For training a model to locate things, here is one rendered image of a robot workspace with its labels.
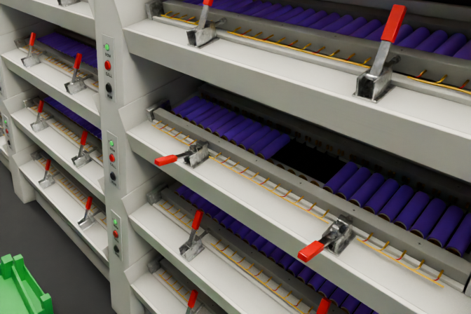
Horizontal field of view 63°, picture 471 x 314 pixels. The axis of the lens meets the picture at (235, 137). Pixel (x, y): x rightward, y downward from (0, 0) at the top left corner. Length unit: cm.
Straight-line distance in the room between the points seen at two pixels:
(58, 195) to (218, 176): 78
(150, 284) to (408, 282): 63
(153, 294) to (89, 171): 33
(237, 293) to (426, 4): 51
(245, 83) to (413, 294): 31
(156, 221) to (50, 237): 63
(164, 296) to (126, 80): 49
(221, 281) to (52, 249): 76
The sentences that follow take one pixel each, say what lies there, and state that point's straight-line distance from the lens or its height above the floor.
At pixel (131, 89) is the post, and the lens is 75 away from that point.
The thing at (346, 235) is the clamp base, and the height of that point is 56.
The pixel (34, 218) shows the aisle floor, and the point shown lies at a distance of 151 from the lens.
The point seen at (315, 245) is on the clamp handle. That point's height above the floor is 57.
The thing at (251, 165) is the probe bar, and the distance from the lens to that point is 59.
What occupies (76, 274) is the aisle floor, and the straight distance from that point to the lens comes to 126.
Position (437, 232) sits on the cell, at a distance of 52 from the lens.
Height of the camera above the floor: 85
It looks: 24 degrees down
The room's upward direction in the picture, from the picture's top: 6 degrees clockwise
